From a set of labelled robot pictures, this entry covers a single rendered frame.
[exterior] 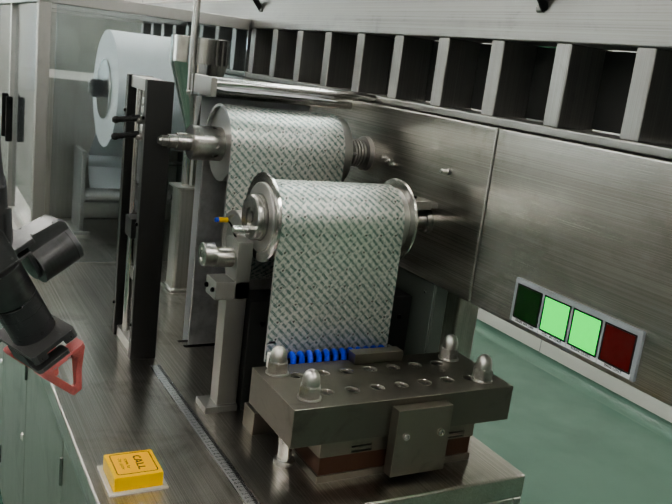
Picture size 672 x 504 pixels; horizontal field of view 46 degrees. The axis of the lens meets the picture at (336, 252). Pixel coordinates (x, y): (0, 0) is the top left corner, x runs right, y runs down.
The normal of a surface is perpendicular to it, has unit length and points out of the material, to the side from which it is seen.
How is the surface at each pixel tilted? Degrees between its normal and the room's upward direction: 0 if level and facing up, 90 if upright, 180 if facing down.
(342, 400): 0
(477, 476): 0
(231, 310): 90
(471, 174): 90
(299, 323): 90
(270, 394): 90
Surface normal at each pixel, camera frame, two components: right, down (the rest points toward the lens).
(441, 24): -0.88, 0.00
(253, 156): 0.46, 0.29
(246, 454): 0.12, -0.97
